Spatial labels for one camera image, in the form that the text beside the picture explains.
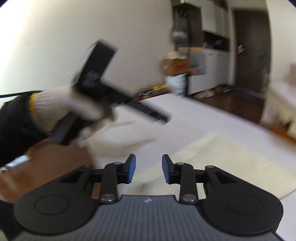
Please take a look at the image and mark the dark brown door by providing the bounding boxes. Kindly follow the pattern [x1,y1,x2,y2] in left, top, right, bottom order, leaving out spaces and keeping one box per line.
[233,10,271,94]

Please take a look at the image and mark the white plastic bucket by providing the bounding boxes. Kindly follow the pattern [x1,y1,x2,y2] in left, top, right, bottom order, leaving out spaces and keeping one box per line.
[165,74,187,96]

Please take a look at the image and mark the white storage cabinet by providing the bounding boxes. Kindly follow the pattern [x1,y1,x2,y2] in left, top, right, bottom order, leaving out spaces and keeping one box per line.
[171,1,230,96]

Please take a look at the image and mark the cream terry towel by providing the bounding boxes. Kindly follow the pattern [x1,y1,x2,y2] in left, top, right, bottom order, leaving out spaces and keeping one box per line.
[79,120,296,200]

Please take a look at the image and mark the white knit gloved left hand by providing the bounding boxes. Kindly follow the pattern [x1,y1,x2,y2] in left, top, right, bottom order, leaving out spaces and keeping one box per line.
[29,85,115,147]

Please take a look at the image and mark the shoes on floor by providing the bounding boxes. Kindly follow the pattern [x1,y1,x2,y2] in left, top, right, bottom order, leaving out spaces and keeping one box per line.
[194,84,233,99]

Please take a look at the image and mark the grey hanging bag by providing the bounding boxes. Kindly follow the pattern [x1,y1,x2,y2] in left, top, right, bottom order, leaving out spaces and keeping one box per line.
[171,25,188,44]

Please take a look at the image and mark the cardboard box with red print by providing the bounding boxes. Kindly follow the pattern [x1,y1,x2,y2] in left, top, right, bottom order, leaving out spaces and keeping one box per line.
[162,52,191,76]

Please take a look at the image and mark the black sleeved left forearm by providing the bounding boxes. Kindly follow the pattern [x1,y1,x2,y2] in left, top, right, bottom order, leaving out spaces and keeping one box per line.
[1,92,48,167]

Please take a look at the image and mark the white sofa with glass table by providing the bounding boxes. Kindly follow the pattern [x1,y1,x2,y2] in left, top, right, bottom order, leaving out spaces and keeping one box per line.
[260,64,295,139]

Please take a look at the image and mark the cooking oil bottles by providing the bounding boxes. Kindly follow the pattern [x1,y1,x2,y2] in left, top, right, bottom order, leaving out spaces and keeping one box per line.
[135,84,170,99]

